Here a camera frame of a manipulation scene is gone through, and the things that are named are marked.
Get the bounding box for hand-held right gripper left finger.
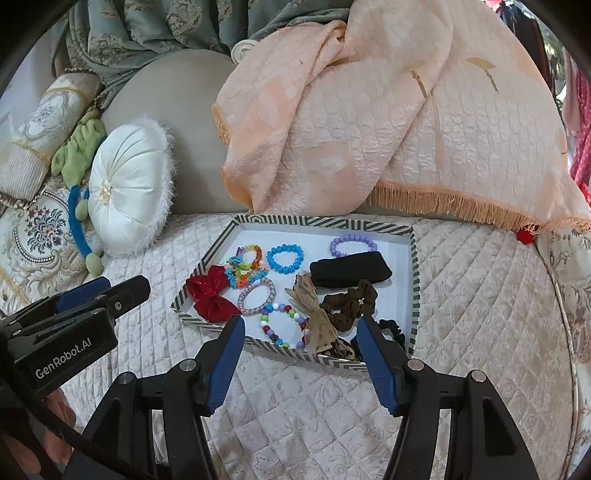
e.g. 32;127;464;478
69;315;246;480

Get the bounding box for purple bead bracelet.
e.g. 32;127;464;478
329;234;374;259

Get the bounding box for green patterned curtain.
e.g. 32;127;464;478
53;0;356;88

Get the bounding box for cream embroidered cushion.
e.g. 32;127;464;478
536;228;591;476

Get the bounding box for blue bead bracelet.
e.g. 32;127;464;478
266;244;306;274

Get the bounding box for green plush toy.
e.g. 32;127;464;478
51;111;109;185

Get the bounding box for cream quilted bedspread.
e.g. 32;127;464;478
60;212;578;480

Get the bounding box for dark hanging clothes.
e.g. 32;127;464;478
489;0;561;88

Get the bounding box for brown scrunchie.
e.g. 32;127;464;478
320;279;379;329

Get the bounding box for beige padded headboard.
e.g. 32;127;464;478
99;48;259;217

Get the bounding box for striped white tray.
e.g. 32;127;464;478
170;213;421;372

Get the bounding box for pink hanging garment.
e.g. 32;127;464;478
561;55;591;204

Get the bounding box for red satin bow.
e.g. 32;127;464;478
185;265;242;323

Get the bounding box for silver beaded bracelet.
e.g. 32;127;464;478
238;278;277;317

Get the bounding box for beige embroidered bolster pillow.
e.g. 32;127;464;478
0;71;105;201

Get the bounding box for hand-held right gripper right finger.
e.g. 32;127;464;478
355;316;539;480

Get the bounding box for beige lace bow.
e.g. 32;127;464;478
285;273;340;357

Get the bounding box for floral embroidered cushion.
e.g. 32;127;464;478
0;182;109;319

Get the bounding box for white round fringed cushion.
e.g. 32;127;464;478
88;117;176;257

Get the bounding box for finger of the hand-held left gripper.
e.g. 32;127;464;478
57;276;112;311
107;275;151;319

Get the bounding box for person's left hand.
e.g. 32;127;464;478
0;388;78;478

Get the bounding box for peach fringed blanket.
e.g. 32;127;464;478
211;0;591;234

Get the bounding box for black cloth headband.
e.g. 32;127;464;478
309;251;393;289

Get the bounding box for colourful flower bead bracelet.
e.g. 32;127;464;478
224;256;269;291

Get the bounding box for white round curtain knob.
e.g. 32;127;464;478
231;39;257;65

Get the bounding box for large mixed bead bracelet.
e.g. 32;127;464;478
259;302;310;349

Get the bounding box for black scrunchie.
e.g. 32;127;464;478
376;318;407;356

